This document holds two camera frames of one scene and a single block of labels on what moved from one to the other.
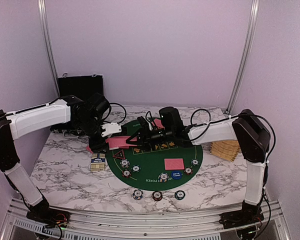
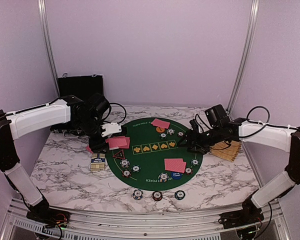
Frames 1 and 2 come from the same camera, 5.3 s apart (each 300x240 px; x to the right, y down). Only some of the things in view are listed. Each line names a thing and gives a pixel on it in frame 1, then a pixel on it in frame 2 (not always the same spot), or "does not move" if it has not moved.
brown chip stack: [157, 195] does not move
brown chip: [126, 173] does not move
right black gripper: [145, 138] -> [196, 143]
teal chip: [195, 162] does not move
